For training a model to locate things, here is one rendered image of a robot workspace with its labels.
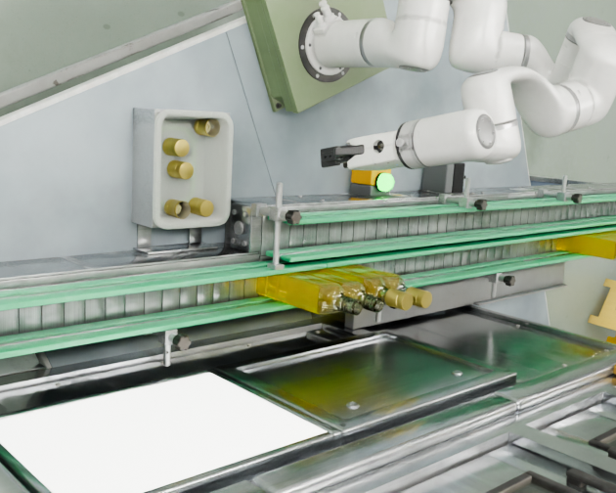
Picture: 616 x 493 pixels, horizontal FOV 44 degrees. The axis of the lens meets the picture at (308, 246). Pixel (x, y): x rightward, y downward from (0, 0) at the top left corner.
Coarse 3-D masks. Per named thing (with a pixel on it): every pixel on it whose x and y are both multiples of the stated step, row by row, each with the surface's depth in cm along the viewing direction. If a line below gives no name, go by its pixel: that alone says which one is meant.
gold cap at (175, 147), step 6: (168, 138) 147; (174, 138) 146; (162, 144) 147; (168, 144) 145; (174, 144) 144; (180, 144) 144; (186, 144) 145; (168, 150) 145; (174, 150) 144; (180, 150) 144; (186, 150) 145; (180, 156) 145
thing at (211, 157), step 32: (160, 128) 138; (192, 128) 151; (224, 128) 149; (160, 160) 139; (192, 160) 152; (224, 160) 150; (160, 192) 148; (192, 192) 153; (224, 192) 151; (160, 224) 141; (192, 224) 146
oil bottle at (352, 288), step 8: (304, 272) 152; (312, 272) 153; (320, 272) 153; (328, 280) 147; (336, 280) 147; (344, 280) 147; (352, 280) 148; (344, 288) 144; (352, 288) 144; (360, 288) 145; (352, 296) 143
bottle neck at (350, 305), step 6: (336, 300) 139; (342, 300) 138; (348, 300) 137; (354, 300) 137; (360, 300) 137; (336, 306) 139; (342, 306) 138; (348, 306) 136; (354, 306) 139; (360, 306) 138; (348, 312) 137; (354, 312) 137; (360, 312) 138
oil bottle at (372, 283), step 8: (328, 272) 155; (336, 272) 153; (344, 272) 153; (352, 272) 153; (360, 272) 154; (360, 280) 148; (368, 280) 148; (376, 280) 149; (368, 288) 147; (376, 288) 147
